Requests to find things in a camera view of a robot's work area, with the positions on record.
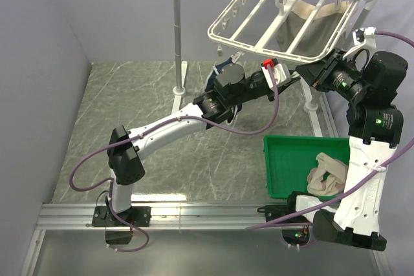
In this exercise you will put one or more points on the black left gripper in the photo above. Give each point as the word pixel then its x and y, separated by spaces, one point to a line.
pixel 272 97

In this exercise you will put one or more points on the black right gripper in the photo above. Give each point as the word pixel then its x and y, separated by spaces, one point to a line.
pixel 313 73

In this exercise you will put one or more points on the white clip hanger frame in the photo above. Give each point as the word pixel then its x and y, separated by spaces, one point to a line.
pixel 251 26

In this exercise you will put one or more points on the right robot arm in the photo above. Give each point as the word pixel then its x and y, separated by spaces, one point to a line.
pixel 375 128

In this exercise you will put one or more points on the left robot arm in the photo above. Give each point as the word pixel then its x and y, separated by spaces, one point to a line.
pixel 134 146

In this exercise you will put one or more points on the grey beige hanging underwear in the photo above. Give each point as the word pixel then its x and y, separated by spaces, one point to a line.
pixel 316 36

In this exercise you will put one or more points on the green plastic tray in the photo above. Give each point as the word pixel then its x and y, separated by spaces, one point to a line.
pixel 289 160

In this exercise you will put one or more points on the beige cloth in tray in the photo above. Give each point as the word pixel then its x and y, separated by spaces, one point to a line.
pixel 328 178

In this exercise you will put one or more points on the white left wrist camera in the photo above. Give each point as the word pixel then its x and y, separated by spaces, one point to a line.
pixel 280 72

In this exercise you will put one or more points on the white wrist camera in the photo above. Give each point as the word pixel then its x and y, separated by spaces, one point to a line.
pixel 363 39
pixel 280 72

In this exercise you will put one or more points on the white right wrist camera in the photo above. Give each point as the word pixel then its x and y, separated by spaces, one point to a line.
pixel 363 39

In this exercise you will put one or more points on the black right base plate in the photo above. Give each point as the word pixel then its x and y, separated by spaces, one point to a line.
pixel 274 211

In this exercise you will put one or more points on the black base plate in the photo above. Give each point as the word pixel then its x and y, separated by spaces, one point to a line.
pixel 274 211
pixel 137 216

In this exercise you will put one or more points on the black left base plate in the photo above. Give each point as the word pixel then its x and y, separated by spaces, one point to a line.
pixel 137 216

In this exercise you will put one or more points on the aluminium mounting rail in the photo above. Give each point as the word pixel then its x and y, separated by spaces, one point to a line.
pixel 164 216

